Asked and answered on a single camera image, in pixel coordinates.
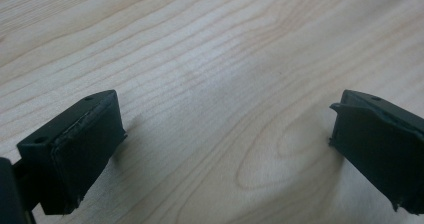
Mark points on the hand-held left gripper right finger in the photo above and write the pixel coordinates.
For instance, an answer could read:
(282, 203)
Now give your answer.
(380, 150)

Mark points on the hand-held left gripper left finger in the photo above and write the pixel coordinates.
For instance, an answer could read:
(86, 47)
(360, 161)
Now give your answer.
(83, 150)

